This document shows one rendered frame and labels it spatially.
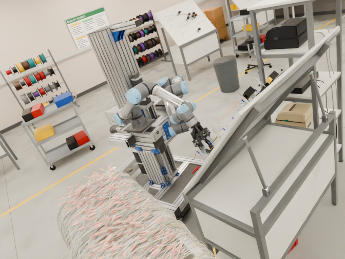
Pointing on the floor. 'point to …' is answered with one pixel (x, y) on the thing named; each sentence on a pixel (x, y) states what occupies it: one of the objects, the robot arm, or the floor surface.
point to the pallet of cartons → (217, 21)
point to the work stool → (252, 54)
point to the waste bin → (227, 73)
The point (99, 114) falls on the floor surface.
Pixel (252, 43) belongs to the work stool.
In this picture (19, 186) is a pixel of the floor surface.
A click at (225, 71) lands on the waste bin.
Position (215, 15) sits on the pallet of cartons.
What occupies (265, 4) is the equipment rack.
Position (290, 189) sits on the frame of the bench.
